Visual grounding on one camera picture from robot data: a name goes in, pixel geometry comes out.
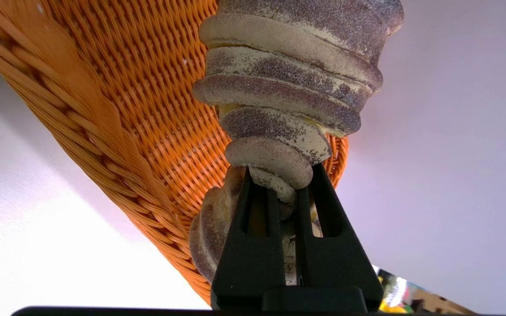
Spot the twisted purple swirl bread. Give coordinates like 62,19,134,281
188,0,405,285

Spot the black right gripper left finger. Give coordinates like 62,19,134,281
210,167,286,310

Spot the orange wicker basket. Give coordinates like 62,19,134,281
0,0,349,305

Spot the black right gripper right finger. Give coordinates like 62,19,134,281
295,163,384,312

